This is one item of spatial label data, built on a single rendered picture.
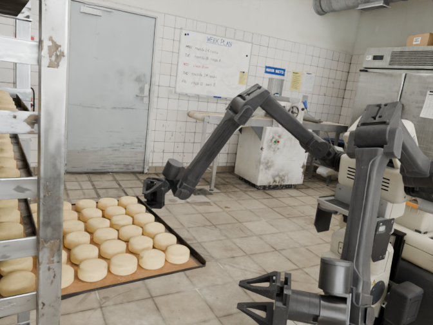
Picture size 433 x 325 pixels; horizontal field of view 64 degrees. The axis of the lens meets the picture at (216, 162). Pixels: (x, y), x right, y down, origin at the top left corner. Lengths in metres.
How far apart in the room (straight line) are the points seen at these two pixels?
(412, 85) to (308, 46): 1.88
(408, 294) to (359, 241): 0.79
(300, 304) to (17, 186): 0.52
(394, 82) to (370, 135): 4.14
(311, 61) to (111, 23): 3.20
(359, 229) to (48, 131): 0.61
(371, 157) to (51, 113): 0.64
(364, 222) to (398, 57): 4.38
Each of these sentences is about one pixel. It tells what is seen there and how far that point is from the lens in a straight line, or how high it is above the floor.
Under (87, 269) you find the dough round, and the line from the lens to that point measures 0.66.
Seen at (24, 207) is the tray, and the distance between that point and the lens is 0.75.
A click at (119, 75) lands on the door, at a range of 4.61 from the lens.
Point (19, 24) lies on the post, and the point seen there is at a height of 1.39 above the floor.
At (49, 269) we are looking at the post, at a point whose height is 1.03.
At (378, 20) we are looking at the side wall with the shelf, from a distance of 6.56.
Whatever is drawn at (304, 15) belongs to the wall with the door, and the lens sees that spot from 5.96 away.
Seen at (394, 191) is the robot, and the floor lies 1.02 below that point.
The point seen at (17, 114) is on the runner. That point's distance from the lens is 0.52.
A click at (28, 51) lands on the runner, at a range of 0.52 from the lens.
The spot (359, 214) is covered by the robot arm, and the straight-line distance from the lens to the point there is 0.80.
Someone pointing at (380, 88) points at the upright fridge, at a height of 1.52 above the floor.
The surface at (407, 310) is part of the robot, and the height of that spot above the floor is 0.57.
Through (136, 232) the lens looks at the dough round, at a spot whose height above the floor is 0.97.
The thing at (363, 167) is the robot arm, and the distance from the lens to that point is 0.83.
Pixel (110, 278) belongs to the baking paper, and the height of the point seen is 0.95.
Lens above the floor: 1.31
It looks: 13 degrees down
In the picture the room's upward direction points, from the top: 7 degrees clockwise
